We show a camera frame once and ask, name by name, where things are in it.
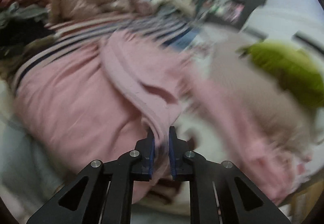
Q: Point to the cream blanket pile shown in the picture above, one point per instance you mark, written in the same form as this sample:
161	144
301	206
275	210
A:
187	7

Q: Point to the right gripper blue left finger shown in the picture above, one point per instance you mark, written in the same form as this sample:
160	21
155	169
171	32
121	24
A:
101	192

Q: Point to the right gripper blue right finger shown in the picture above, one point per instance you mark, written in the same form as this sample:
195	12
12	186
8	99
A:
219	192

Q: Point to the pink dotted pajama top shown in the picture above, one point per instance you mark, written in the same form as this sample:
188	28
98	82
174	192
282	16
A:
99	100

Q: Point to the pink beige crumpled duvet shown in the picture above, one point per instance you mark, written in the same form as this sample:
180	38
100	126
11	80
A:
66	10

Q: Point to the beige striped pillow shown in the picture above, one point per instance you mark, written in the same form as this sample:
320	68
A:
277	113

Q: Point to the white bed headboard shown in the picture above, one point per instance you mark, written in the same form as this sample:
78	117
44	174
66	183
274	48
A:
275	23

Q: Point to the green avocado plush toy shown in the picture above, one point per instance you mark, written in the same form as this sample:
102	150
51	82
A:
293	69

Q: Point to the striped fleece bed blanket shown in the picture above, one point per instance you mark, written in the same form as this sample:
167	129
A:
166	29

